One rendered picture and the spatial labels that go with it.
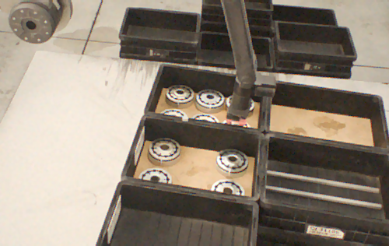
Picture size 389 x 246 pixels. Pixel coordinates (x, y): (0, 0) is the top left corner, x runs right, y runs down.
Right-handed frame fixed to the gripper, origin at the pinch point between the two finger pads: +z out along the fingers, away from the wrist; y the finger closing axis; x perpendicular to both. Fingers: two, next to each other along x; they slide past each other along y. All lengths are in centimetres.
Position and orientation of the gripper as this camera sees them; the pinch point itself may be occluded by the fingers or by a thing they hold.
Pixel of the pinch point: (236, 125)
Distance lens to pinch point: 188.3
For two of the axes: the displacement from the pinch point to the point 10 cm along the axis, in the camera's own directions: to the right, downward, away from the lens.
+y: 2.5, -6.2, 7.5
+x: -9.6, -2.3, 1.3
